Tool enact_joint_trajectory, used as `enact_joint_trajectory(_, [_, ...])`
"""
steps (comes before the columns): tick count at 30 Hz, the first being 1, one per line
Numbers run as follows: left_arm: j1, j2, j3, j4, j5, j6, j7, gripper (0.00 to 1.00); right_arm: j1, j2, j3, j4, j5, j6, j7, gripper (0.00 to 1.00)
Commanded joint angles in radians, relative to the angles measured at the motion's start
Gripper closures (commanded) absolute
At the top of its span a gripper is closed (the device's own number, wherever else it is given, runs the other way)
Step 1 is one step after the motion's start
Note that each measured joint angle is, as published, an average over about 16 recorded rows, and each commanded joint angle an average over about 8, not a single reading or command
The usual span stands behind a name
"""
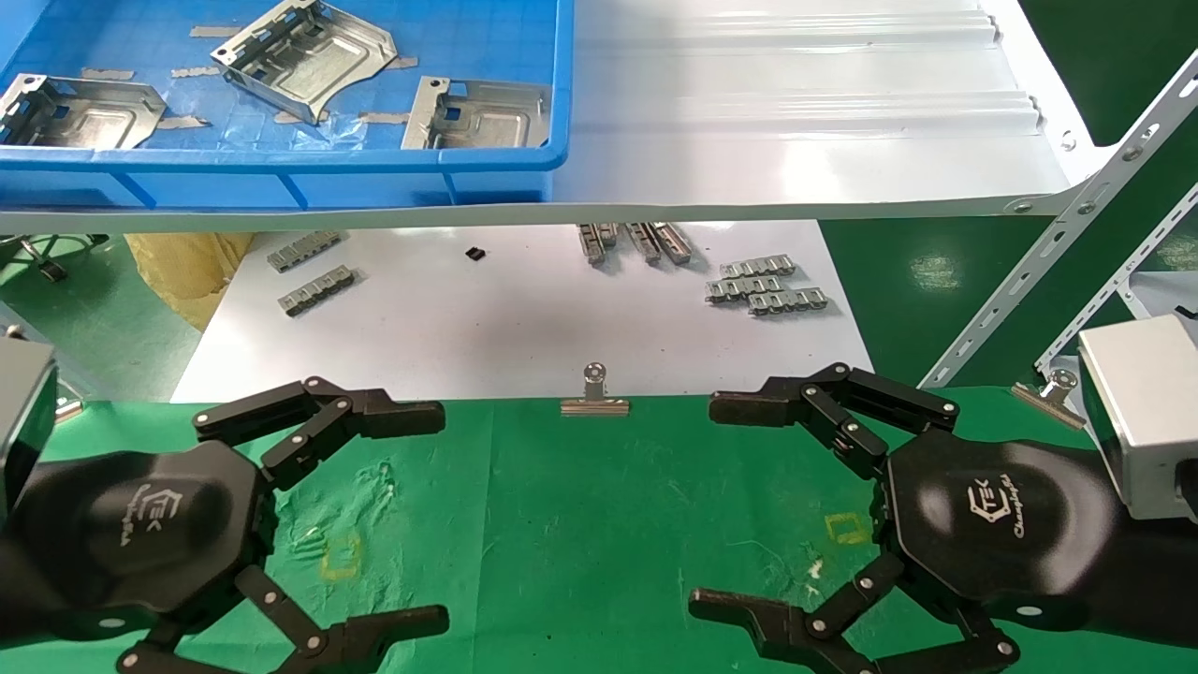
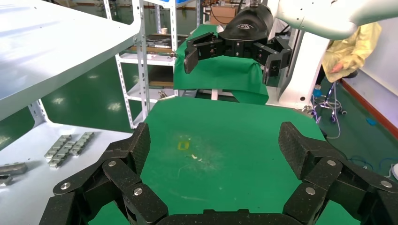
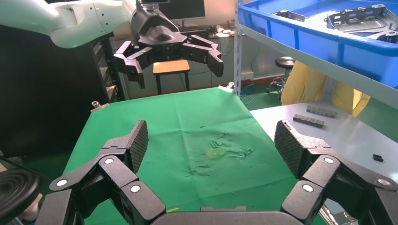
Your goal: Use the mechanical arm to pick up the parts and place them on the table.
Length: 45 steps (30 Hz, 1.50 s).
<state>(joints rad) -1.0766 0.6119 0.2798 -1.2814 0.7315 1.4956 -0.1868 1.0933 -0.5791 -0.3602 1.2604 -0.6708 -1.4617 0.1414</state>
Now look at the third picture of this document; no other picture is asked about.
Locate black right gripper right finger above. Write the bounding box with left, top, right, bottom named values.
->
left=274, top=120, right=398, bottom=225

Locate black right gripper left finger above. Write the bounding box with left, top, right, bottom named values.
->
left=36, top=120, right=167, bottom=225

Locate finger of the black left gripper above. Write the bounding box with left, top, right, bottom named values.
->
left=113, top=40, right=156, bottom=90
left=182, top=35, right=224, bottom=78

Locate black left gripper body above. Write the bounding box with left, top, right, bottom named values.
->
left=130, top=1, right=189, bottom=61

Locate large grey metal bracket part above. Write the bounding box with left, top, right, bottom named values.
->
left=324, top=3, right=398, bottom=35

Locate small white items pile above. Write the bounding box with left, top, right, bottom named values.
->
left=216, top=25, right=235, bottom=38

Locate shiny metal piece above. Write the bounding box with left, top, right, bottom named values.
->
left=318, top=202, right=358, bottom=225

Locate wooden top square stool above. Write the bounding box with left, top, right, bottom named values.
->
left=152, top=60, right=191, bottom=95

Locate metal cloth clamp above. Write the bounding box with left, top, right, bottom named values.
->
left=90, top=100, right=110, bottom=113
left=217, top=82, right=235, bottom=93

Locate black computer monitor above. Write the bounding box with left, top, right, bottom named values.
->
left=158, top=0, right=206, bottom=27

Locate green table cloth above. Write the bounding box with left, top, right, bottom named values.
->
left=62, top=87, right=327, bottom=225

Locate dark grey connector strip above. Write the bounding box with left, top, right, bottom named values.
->
left=292, top=114, right=325, bottom=129

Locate light grey connector strip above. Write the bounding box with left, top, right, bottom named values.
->
left=306, top=105, right=339, bottom=119

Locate round black swivel stool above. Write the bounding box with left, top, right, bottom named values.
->
left=266, top=56, right=296, bottom=100

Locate beige box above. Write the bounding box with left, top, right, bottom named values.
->
left=18, top=194, right=43, bottom=223

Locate yellow plastic sheet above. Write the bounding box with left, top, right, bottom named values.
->
left=281, top=60, right=371, bottom=118

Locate blue plastic bin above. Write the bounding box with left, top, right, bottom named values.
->
left=237, top=0, right=398, bottom=89

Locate grey shelf beam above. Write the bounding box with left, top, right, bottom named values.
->
left=241, top=24, right=398, bottom=109

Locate black round ribbed disc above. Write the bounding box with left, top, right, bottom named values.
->
left=0, top=169, right=41, bottom=225

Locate grey metal part with hole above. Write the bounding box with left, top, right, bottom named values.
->
left=367, top=29, right=398, bottom=44

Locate grey perforated shelf post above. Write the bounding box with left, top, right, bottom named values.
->
left=233, top=0, right=244, bottom=97

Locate blue floor cable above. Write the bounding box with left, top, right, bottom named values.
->
left=241, top=83, right=254, bottom=106

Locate small grey metal bracket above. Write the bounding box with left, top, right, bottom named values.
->
left=273, top=9, right=306, bottom=23

